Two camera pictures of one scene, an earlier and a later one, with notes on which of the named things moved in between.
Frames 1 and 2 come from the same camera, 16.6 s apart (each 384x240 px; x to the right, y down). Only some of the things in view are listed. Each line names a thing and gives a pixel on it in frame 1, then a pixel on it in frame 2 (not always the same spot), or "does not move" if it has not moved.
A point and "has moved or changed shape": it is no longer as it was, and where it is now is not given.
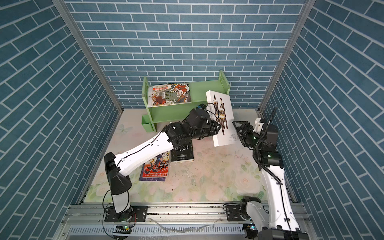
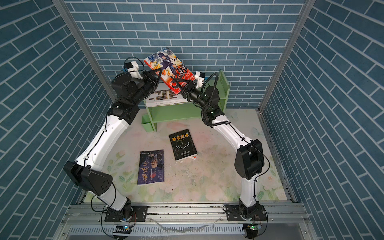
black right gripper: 245,134 → 190,92
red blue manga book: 157,167 → 172,70
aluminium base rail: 160,214 does not move
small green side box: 146,124 does not move
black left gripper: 213,126 → 149,80
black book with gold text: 178,155 has moved or changed shape
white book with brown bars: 218,107 → 162,95
